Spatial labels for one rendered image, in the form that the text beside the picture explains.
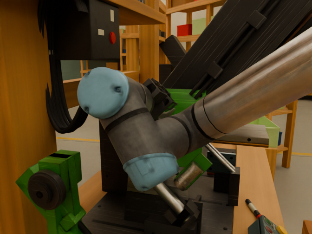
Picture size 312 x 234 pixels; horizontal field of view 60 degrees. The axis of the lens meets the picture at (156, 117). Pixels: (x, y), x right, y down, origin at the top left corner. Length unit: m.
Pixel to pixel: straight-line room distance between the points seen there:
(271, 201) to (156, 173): 0.65
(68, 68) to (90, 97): 10.55
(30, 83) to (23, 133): 0.11
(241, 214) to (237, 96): 0.54
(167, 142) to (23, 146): 0.38
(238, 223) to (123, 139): 0.54
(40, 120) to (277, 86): 0.54
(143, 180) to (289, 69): 0.24
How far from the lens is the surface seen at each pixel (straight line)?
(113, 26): 0.82
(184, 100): 0.73
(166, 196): 0.73
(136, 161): 0.39
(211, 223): 0.83
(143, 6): 1.02
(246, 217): 0.88
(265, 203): 0.97
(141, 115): 0.40
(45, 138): 0.74
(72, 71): 10.87
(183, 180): 0.71
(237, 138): 0.84
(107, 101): 0.38
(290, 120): 3.59
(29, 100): 0.68
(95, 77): 0.40
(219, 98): 0.43
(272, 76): 0.39
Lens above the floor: 1.36
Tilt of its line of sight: 13 degrees down
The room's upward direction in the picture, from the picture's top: straight up
